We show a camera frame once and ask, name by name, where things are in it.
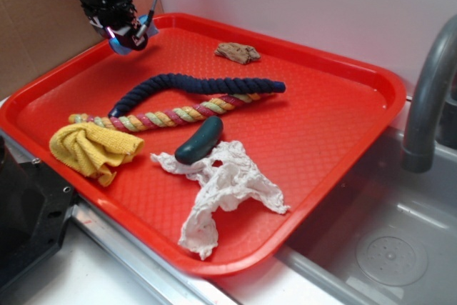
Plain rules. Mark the yellow microfibre cloth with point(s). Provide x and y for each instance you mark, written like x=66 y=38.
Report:
x=94 y=151

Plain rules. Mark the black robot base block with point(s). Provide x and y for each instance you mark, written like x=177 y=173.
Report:
x=35 y=208

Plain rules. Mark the round sink drain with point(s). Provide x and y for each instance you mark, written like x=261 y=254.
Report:
x=391 y=259

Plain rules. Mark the white crumpled paper towel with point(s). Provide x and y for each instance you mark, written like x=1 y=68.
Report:
x=227 y=177

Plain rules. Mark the grey toy faucet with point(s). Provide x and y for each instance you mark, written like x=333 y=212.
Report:
x=432 y=114

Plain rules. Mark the grey plastic sink basin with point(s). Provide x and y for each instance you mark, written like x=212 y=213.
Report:
x=376 y=195

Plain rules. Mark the dark green toy cucumber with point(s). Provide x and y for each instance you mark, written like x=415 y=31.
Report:
x=200 y=144

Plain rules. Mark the red plastic tray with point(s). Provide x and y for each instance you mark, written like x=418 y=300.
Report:
x=304 y=140

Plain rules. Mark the brown crumpled cloth scrap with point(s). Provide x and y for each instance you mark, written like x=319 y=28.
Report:
x=239 y=53

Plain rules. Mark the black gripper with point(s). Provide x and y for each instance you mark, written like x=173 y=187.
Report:
x=119 y=25

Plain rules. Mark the blue sponge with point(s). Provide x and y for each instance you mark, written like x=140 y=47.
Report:
x=152 y=26

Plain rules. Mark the brown cardboard panel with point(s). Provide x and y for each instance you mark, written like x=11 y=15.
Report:
x=38 y=35

